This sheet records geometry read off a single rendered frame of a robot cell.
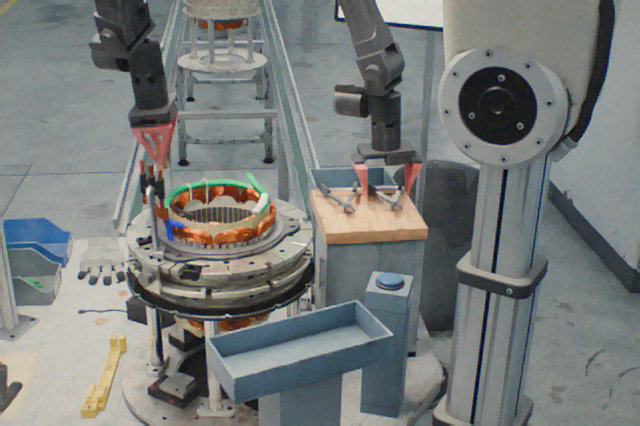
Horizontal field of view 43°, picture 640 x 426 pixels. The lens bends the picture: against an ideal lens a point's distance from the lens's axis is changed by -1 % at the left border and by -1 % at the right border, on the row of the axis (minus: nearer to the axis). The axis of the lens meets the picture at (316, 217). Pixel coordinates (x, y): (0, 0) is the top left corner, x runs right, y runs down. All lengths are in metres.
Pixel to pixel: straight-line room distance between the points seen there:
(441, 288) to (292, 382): 1.98
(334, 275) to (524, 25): 0.73
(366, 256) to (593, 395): 1.62
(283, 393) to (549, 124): 0.52
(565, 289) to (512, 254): 2.48
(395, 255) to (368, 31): 0.41
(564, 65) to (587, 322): 2.49
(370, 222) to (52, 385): 0.67
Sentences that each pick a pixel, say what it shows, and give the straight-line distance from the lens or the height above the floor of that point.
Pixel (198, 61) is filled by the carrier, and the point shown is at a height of 0.80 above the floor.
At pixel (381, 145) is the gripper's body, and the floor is 1.19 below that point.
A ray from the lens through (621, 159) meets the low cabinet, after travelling 3.68.
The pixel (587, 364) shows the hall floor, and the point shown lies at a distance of 3.16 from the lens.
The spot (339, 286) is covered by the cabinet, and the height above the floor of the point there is 0.95.
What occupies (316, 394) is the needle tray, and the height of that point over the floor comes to 0.99.
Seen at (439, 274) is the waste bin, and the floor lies 0.25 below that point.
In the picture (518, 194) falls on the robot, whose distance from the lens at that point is 1.11.
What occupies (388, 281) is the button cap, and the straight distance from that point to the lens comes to 1.39.
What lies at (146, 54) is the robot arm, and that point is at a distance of 1.38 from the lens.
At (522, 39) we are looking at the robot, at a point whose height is 1.52.
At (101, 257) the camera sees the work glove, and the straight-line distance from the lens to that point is 2.01.
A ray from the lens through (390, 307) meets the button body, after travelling 1.39.
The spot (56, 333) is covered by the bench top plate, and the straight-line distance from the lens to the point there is 1.79.
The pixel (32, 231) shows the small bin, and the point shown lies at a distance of 2.14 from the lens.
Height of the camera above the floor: 1.72
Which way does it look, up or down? 25 degrees down
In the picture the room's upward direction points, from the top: 1 degrees clockwise
